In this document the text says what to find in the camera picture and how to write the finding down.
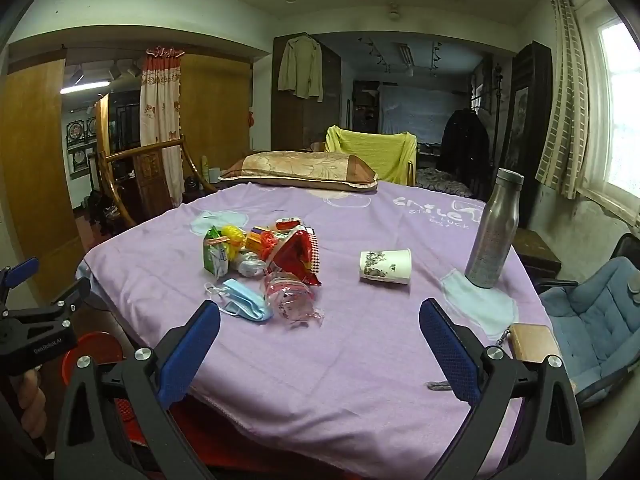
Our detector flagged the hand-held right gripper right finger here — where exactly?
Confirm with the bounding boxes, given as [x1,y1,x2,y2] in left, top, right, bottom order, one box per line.
[419,298,587,480]

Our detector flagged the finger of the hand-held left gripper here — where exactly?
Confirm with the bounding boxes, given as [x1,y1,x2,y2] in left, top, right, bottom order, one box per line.
[50,278,92,331]
[0,257,40,306]

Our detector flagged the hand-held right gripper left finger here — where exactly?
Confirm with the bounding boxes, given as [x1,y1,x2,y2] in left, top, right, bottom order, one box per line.
[54,300,221,480]

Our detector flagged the red plastic basket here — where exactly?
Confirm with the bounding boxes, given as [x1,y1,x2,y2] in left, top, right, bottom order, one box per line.
[61,331,151,448]

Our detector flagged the blue face mask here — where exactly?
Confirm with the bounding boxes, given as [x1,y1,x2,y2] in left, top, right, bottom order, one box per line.
[204,278,274,322]

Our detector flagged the green snack packet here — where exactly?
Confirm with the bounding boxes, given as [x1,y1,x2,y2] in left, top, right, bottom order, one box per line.
[202,226,231,278]

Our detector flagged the white paper cup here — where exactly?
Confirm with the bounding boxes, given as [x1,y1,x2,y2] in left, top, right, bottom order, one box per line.
[359,248,412,286]

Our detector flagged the clear plastic packaging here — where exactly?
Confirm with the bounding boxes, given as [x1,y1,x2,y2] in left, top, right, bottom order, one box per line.
[260,270,326,330]

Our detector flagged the yellow plastic wrapper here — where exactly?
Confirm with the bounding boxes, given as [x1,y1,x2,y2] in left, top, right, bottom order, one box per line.
[220,224,247,261]

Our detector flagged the colourful striped carton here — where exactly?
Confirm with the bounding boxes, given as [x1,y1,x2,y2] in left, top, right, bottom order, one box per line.
[245,227,273,256]

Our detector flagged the red snack bag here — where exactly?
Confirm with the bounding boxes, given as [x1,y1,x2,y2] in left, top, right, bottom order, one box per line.
[265,225,321,288]

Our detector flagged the person's left hand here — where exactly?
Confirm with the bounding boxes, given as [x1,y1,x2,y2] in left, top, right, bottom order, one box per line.
[11,368,48,437]

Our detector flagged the wooden partition panel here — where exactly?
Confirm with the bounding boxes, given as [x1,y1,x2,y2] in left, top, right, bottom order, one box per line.
[0,57,86,306]
[180,52,251,196]

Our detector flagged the lilac printed blanket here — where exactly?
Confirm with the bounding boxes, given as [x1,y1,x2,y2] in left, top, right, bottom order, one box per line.
[75,180,543,478]

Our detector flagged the metal bottle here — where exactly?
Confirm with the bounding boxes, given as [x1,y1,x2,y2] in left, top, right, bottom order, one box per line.
[465,167,525,289]

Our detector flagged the dark wooden side table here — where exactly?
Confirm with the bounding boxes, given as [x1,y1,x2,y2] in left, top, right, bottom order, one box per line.
[515,227,563,273]

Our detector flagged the wooden armchair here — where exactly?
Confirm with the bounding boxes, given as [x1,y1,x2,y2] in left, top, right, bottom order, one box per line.
[97,135,221,231]

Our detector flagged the blue padded chair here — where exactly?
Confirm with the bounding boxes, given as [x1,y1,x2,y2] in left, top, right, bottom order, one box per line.
[537,232,640,406]

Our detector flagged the patterned bedding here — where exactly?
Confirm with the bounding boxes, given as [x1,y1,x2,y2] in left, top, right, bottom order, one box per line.
[415,167,473,198]

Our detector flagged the fluorescent tube light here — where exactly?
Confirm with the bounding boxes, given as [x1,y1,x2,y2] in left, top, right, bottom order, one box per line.
[60,80,113,95]

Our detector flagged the floral curtain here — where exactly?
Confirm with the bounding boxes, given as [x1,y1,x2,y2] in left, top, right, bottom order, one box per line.
[139,47,186,208]

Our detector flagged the black coat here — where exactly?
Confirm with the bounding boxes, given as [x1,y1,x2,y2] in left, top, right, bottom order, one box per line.
[437,107,491,198]

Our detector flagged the beige brown pillow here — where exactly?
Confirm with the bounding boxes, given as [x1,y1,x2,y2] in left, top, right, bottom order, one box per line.
[218,150,379,193]

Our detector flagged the yellow cloth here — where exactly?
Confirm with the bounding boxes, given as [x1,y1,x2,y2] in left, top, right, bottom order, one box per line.
[325,126,418,187]

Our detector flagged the scroll painting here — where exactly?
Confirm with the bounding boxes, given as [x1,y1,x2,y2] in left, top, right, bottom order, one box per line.
[505,85,531,171]

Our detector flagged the white backdrop sheet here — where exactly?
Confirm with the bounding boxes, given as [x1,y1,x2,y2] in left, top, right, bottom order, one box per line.
[380,85,473,143]

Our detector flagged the striped curtain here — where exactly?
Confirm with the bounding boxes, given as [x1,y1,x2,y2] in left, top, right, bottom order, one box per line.
[535,0,601,200]

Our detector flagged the dark wooden wardrobe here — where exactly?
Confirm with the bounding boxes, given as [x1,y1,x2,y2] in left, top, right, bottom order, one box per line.
[272,32,343,153]

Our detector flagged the window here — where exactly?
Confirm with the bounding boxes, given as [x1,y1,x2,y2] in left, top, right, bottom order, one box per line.
[582,5,640,226]

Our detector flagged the beige jacket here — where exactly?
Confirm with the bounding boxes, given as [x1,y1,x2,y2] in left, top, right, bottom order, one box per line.
[277,35,324,103]

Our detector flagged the framed wall pictures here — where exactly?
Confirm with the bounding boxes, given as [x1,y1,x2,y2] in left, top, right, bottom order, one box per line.
[67,117,98,176]

